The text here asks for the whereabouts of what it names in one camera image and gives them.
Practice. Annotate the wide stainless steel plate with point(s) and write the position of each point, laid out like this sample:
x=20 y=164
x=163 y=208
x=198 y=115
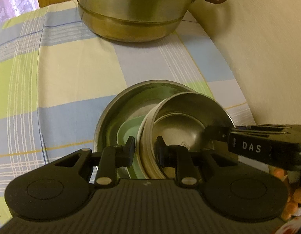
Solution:
x=116 y=117

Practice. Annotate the person's right hand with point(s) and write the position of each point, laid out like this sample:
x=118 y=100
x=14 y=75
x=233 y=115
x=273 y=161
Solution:
x=299 y=195

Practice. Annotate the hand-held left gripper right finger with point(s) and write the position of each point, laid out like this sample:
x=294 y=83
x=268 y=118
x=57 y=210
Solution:
x=160 y=151

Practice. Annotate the green square plate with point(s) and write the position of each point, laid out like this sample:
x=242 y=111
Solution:
x=127 y=131

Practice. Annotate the cream ridged plastic bowl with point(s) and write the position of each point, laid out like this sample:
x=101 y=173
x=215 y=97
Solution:
x=146 y=139

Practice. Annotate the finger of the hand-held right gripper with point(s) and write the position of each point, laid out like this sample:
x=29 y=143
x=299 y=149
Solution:
x=262 y=128
x=217 y=132

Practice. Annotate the stainless steel steamer pot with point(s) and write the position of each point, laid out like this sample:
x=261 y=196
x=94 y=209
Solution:
x=131 y=12

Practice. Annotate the pastel checkered tablecloth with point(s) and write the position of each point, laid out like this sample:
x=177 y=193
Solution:
x=67 y=78

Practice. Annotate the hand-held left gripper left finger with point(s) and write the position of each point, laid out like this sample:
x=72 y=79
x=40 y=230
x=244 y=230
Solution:
x=131 y=151

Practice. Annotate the small stainless steel bowl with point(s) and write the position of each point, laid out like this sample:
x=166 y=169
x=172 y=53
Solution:
x=182 y=132

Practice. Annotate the lilac lace curtain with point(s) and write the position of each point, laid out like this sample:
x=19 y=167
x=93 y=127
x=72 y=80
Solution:
x=14 y=0

